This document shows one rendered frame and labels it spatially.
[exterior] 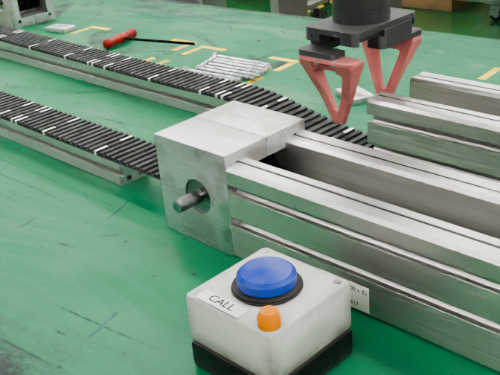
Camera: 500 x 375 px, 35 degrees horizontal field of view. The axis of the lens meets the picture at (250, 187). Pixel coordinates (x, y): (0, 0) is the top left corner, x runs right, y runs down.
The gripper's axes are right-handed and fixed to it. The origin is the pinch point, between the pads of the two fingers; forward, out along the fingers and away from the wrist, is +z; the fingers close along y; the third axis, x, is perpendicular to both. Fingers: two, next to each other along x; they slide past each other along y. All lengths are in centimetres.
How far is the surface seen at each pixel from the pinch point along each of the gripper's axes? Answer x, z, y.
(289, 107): 11.3, 2.9, 1.1
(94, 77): 46.9, 4.6, -1.6
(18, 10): 89, 2, 12
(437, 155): -12.1, 1.0, -4.8
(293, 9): 129, 33, 133
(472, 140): -15.0, -0.7, -3.7
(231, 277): -13.3, -0.3, -32.5
